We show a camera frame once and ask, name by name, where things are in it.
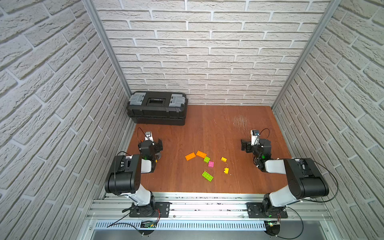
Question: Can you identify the orange lego brick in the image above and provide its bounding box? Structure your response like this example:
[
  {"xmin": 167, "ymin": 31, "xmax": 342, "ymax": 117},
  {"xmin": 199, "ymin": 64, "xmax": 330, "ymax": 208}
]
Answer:
[
  {"xmin": 185, "ymin": 153, "xmax": 196, "ymax": 161},
  {"xmin": 196, "ymin": 151, "xmax": 207, "ymax": 159}
]

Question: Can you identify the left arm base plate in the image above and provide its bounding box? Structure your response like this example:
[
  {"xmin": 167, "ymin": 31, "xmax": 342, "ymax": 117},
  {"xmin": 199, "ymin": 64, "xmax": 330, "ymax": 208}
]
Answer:
[{"xmin": 129, "ymin": 202, "xmax": 171, "ymax": 218}]

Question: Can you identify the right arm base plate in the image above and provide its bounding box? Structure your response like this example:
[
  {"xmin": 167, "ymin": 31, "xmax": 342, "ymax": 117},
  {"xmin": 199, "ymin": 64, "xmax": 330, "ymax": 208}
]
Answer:
[{"xmin": 246, "ymin": 203, "xmax": 288, "ymax": 219}]

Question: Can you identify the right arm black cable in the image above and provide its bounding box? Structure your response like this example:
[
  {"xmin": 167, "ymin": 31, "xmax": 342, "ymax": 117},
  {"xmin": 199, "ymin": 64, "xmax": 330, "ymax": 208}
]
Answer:
[{"xmin": 299, "ymin": 160, "xmax": 340, "ymax": 204}]

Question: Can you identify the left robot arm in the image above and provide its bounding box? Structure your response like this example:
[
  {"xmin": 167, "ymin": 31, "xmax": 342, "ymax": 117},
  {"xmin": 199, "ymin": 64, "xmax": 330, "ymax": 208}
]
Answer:
[{"xmin": 104, "ymin": 140, "xmax": 163, "ymax": 218}]

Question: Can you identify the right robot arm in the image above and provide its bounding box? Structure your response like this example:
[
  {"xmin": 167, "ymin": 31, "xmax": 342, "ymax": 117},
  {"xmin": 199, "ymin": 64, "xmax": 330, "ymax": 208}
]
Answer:
[{"xmin": 241, "ymin": 139, "xmax": 329, "ymax": 219}]

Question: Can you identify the black plastic toolbox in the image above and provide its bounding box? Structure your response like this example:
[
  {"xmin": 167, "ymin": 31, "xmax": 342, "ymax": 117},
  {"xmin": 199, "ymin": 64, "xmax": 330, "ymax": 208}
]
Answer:
[{"xmin": 127, "ymin": 91, "xmax": 188, "ymax": 126}]

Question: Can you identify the long green lego brick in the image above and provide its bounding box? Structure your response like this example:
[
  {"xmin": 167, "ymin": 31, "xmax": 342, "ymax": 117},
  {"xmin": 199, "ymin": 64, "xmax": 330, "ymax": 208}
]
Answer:
[{"xmin": 202, "ymin": 171, "xmax": 214, "ymax": 182}]

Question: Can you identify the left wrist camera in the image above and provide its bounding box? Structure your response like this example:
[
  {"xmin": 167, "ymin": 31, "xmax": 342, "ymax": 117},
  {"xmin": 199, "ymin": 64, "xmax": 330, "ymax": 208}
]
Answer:
[{"xmin": 145, "ymin": 131, "xmax": 154, "ymax": 142}]

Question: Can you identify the aluminium rail frame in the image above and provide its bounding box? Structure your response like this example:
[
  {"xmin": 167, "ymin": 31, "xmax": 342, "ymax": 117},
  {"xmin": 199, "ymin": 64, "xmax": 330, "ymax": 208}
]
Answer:
[{"xmin": 78, "ymin": 193, "xmax": 341, "ymax": 240}]

